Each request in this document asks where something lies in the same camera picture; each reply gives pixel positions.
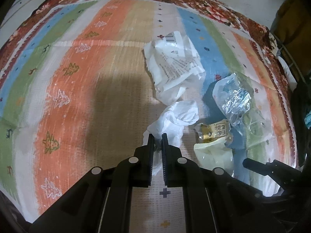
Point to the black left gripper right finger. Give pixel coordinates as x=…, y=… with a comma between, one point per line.
x=171, y=168

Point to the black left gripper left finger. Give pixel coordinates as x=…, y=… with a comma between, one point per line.
x=143, y=167

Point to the pale green snack wrapper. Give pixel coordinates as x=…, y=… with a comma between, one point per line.
x=214, y=154

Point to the gold yellow snack packet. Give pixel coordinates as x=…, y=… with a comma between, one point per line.
x=211, y=132

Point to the white printed plastic bag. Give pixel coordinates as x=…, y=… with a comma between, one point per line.
x=174, y=65

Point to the clear blue plastic wrapper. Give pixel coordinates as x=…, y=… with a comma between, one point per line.
x=232, y=98

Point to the red floral blanket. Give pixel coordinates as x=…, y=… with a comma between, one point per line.
x=212, y=9

